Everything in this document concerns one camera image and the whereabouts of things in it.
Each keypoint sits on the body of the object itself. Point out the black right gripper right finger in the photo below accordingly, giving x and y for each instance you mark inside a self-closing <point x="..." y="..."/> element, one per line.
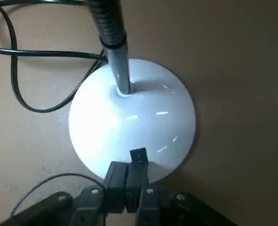
<point x="157" y="204"/>

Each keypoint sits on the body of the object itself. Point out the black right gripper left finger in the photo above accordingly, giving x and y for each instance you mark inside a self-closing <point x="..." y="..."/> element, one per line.
<point x="89" y="204"/>

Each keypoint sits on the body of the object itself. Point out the white desk lamp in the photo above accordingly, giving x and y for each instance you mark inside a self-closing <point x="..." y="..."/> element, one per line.
<point x="134" y="117"/>

